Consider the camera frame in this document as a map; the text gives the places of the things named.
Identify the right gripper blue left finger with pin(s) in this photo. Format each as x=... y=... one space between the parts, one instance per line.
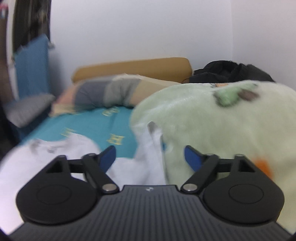
x=103 y=160

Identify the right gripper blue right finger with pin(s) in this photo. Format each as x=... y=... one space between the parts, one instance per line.
x=197 y=160

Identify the white shirt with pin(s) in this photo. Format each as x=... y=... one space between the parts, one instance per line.
x=21 y=164

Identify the teal patterned bed sheet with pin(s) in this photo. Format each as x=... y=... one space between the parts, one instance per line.
x=105 y=126

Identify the light green fleece blanket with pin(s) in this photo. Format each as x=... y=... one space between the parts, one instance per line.
x=253 y=118

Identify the striped grey beige pillow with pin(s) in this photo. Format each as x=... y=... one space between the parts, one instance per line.
x=107 y=91

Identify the grey seat cushion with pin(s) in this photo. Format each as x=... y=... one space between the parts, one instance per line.
x=22 y=112

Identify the black clothing pile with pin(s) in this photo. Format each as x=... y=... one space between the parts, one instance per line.
x=223 y=71

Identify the tan bed headboard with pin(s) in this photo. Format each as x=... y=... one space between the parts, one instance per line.
x=175 y=69

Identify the blue covered chair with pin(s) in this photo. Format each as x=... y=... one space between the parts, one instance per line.
x=32 y=76

